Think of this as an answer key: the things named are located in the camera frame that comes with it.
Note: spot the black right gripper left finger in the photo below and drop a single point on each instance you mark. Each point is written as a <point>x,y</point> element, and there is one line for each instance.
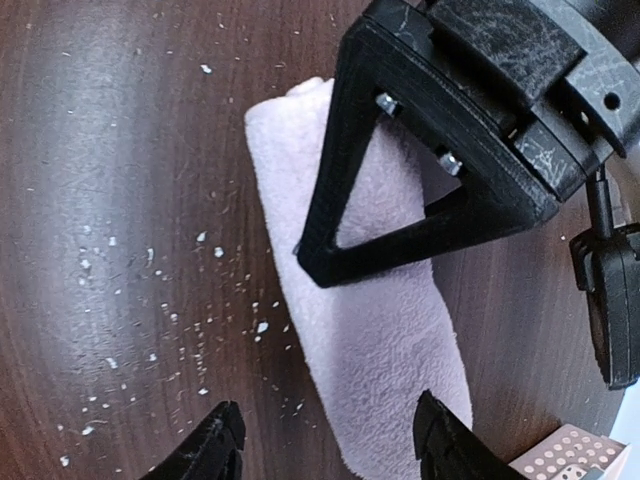
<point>212,451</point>

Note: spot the pink perforated plastic basket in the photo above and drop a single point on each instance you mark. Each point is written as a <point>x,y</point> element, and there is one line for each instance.
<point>573,453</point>

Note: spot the large pink towel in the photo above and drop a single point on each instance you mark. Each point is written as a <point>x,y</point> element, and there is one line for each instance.
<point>374,346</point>

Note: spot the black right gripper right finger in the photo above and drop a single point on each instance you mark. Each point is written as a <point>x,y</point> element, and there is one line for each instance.
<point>448,450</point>

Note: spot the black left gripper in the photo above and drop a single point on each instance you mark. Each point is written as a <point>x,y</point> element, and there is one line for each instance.
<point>456,123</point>

